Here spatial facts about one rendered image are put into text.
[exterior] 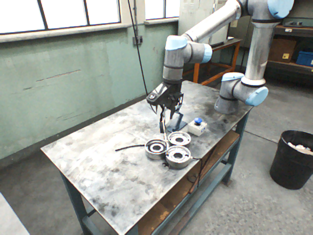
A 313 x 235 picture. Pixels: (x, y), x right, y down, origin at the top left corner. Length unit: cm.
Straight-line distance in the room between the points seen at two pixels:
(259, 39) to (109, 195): 90
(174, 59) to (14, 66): 163
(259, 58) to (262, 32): 11
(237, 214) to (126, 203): 117
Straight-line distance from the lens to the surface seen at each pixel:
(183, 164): 81
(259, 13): 101
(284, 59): 418
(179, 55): 74
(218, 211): 172
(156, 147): 89
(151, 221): 97
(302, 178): 202
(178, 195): 105
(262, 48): 104
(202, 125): 101
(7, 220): 101
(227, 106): 123
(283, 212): 191
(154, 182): 77
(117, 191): 76
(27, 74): 215
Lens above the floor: 139
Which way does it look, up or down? 32 degrees down
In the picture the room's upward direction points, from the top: straight up
